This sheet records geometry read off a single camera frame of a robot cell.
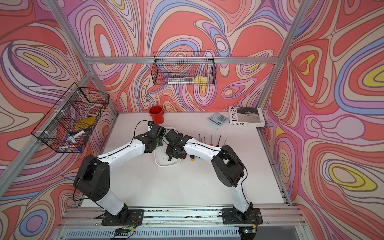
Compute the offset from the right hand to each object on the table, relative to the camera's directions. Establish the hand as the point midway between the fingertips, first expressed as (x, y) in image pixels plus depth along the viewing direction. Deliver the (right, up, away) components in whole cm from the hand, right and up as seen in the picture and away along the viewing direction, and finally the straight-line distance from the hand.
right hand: (170, 157), depth 89 cm
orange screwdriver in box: (+36, +8, +13) cm, 39 cm away
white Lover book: (+54, +27, +25) cm, 65 cm away
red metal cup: (-13, +28, +20) cm, 36 cm away
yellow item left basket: (-38, +20, -19) cm, 47 cm away
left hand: (-9, +11, +2) cm, 14 cm away
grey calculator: (+33, +25, +24) cm, 48 cm away
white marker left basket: (-46, +13, -17) cm, 51 cm away
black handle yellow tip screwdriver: (+14, -1, +4) cm, 14 cm away
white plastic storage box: (-6, -1, +2) cm, 6 cm away
